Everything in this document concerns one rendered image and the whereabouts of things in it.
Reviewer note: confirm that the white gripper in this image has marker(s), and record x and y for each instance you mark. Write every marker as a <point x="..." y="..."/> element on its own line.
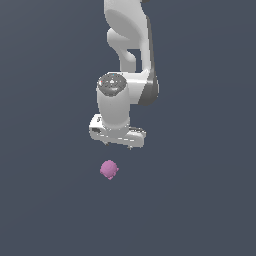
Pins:
<point x="115" y="134"/>

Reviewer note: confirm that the small pink knobbly object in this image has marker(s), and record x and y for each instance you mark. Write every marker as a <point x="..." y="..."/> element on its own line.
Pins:
<point x="109" y="169"/>

